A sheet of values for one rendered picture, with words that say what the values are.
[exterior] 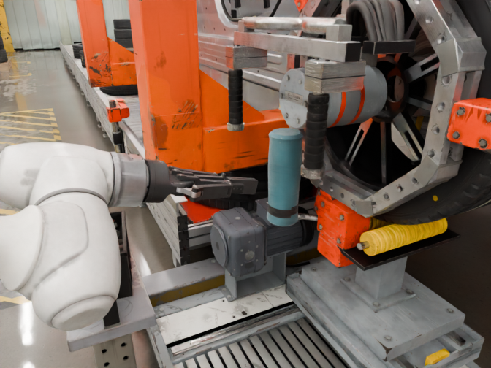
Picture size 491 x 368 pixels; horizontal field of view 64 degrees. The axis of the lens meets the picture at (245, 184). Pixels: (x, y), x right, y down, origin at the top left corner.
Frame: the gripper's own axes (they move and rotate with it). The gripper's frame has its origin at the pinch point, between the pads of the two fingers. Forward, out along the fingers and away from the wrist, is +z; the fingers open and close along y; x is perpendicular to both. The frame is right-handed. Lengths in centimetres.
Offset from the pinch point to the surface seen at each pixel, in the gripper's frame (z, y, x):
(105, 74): 27, 241, 2
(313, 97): 2.0, -12.0, -20.2
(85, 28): 10, 242, -25
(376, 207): 30.7, -9.9, 0.3
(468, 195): 36.3, -24.8, -8.8
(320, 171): 6.8, -13.4, -7.9
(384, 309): 56, -5, 34
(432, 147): 25.2, -20.8, -16.4
